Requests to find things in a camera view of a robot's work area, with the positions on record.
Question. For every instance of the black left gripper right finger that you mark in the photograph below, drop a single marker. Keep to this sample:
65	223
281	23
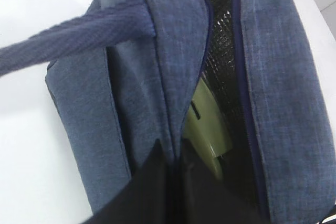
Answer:
206	200

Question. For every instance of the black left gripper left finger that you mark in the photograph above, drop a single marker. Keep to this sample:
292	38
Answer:
144	198

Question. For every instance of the glass container green lid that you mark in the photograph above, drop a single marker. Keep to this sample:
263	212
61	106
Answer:
206	129

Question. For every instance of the navy blue lunch bag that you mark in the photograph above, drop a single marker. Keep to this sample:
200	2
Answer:
123	76

